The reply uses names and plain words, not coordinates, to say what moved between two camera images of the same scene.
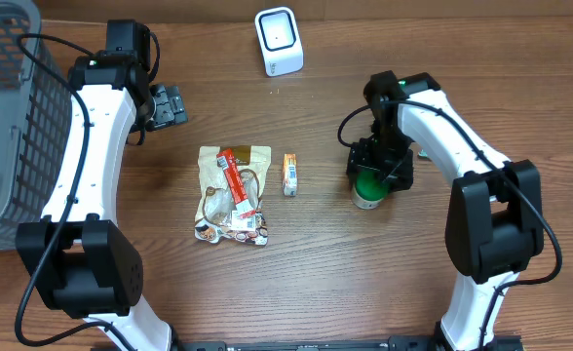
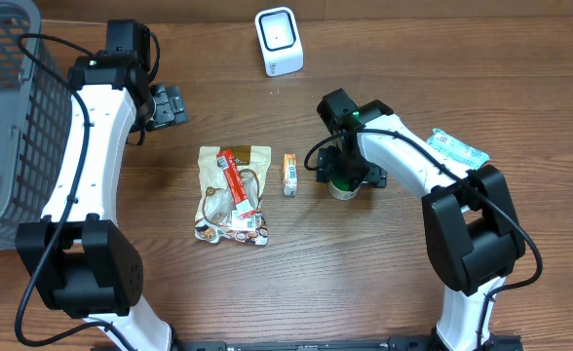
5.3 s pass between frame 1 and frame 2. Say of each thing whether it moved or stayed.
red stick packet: stayed
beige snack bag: stayed
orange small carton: stayed
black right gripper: moved
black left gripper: stayed
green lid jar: moved
